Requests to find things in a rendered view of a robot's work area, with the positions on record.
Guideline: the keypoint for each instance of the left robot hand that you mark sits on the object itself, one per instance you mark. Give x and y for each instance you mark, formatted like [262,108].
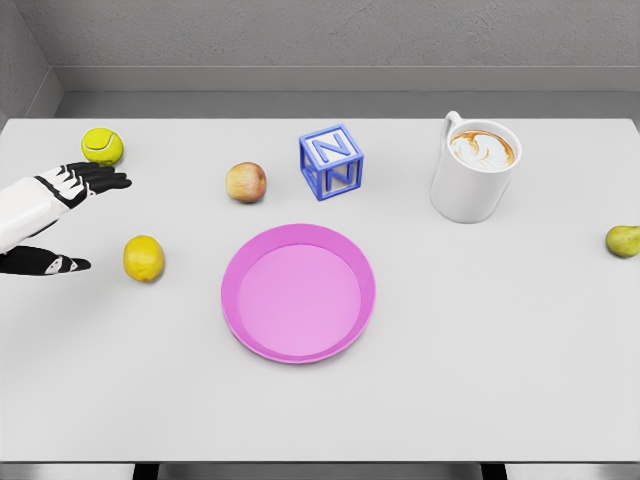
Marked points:
[30,205]

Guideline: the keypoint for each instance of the yellow lemon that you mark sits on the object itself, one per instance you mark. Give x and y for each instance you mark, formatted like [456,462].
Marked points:
[143,258]

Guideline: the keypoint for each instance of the pink plate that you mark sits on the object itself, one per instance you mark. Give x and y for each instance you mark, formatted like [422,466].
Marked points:
[298,295]

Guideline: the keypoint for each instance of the yellow-green tennis ball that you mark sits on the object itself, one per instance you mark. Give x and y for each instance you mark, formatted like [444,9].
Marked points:
[102,146]

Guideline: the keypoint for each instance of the red-yellow apple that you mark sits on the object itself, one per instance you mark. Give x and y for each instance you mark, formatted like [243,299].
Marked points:
[245,182]

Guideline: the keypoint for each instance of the blue letter block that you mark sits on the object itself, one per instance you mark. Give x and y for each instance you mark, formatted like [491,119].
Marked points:
[331,162]

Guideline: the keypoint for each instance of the white coffee mug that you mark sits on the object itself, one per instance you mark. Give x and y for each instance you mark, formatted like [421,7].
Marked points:
[472,172]

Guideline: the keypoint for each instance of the green pear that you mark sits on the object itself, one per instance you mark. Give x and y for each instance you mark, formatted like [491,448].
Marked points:
[625,241]

